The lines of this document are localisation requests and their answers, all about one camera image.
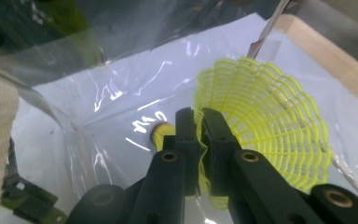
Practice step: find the yellow shuttlecock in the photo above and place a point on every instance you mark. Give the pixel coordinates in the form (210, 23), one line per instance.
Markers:
(261, 124)

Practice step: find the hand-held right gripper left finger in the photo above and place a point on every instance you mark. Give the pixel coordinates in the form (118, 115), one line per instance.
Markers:
(188, 130)

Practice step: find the white table cover board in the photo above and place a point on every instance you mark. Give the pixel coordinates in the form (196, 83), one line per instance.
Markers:
(295, 53)

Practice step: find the clear plastic bag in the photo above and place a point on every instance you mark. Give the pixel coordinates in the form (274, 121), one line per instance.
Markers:
(105, 77)

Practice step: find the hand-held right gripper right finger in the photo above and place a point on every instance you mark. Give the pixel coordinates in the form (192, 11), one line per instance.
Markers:
(217, 137)

